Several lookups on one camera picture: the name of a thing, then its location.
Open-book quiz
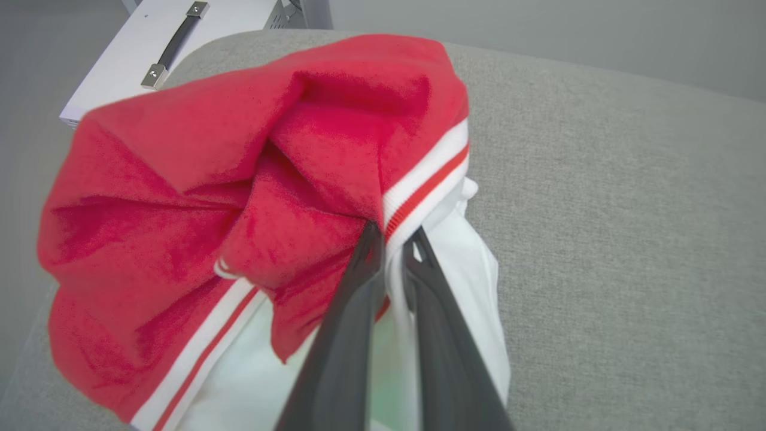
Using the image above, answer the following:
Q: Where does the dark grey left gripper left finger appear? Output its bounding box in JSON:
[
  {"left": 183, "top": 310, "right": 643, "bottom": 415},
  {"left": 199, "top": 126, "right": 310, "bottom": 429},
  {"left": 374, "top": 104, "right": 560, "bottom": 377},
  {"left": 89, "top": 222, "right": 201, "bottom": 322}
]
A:
[{"left": 274, "top": 220, "right": 385, "bottom": 431}]

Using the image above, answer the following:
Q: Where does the white cabinet box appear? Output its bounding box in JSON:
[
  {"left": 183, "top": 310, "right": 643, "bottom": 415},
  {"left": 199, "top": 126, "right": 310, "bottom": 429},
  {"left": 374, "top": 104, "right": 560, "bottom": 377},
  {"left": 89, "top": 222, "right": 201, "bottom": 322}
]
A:
[{"left": 60, "top": 0, "right": 300, "bottom": 129}]

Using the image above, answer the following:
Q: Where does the grey metal frame post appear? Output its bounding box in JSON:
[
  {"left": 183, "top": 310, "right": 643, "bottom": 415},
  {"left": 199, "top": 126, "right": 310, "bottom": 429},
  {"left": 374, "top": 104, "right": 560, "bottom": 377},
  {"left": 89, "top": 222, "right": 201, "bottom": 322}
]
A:
[{"left": 298, "top": 0, "right": 333, "bottom": 31}]

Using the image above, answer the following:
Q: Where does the red and white jersey garment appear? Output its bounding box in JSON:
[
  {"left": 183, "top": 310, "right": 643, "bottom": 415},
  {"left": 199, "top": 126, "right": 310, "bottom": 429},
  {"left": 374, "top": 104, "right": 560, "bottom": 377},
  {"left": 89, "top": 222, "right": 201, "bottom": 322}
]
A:
[{"left": 37, "top": 34, "right": 512, "bottom": 431}]

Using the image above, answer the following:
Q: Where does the black handle with metal ends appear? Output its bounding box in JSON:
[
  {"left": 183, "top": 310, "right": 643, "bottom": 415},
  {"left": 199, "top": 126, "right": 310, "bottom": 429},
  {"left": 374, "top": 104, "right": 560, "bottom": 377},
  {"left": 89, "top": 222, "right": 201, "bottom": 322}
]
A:
[{"left": 141, "top": 1, "right": 210, "bottom": 90}]

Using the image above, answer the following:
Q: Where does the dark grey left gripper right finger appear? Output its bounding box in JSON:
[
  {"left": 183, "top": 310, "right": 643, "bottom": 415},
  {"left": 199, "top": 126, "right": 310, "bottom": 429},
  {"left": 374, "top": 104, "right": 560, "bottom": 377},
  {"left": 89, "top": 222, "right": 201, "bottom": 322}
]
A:
[{"left": 402, "top": 226, "right": 516, "bottom": 431}]

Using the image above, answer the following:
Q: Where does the grey fabric sofa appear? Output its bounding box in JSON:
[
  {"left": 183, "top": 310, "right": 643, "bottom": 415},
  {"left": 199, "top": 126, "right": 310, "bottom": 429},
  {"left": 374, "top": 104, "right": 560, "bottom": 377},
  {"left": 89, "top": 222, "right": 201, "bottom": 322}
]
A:
[{"left": 0, "top": 29, "right": 766, "bottom": 431}]

